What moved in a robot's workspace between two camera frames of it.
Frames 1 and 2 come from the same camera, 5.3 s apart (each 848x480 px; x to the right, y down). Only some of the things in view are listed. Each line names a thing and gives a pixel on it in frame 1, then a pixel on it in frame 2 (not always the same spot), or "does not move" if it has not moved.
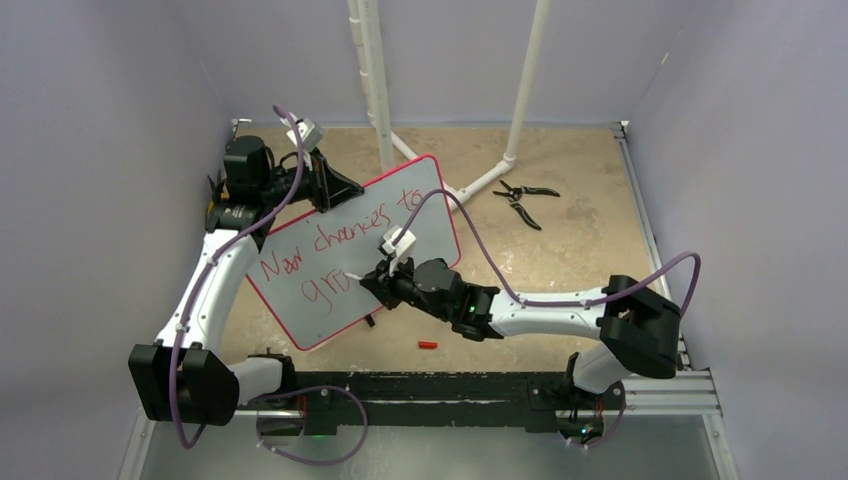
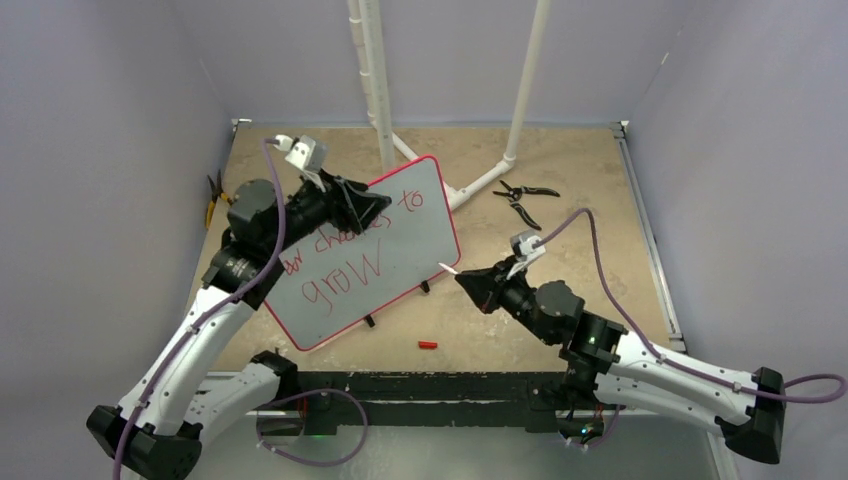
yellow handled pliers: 217,194 does not move
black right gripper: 385,284 → 487,285
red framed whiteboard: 309,275 does not move
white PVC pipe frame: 366,17 does not move
